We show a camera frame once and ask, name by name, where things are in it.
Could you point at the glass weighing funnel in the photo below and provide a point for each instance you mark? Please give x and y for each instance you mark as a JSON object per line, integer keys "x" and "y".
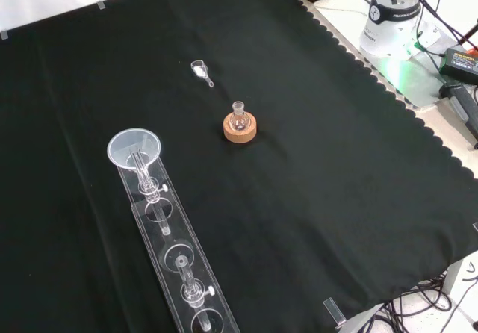
{"x": 198, "y": 69}

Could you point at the transparent funnel stand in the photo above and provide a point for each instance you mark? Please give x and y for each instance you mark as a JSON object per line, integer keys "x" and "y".
{"x": 186, "y": 243}

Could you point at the clear plastic funnel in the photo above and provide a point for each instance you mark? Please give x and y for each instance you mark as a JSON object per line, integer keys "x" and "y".
{"x": 123, "y": 150}

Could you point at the small round-bottom glass flask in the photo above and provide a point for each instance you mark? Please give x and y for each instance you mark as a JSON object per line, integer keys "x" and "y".
{"x": 238, "y": 121}

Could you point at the black bench cloth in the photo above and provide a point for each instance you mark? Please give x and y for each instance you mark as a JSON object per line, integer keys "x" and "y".
{"x": 298, "y": 198}

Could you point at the clear cloth clip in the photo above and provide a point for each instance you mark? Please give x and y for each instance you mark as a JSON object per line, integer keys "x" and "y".
{"x": 3, "y": 34}
{"x": 334, "y": 312}
{"x": 102, "y": 5}
{"x": 475, "y": 227}

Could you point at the black power adapter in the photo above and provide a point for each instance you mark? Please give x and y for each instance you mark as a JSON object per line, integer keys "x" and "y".
{"x": 461, "y": 64}

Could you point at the white table leg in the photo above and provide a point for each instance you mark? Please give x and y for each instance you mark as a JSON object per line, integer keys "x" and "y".
{"x": 457, "y": 277}

